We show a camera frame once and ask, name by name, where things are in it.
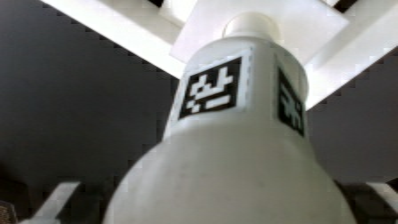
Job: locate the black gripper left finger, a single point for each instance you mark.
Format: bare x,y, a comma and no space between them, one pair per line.
71,207

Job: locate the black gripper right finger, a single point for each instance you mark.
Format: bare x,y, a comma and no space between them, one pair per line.
371,197

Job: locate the white lamp bulb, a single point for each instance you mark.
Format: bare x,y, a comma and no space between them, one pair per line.
231,173

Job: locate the white U-shaped fence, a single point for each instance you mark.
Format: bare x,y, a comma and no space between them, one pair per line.
142,25

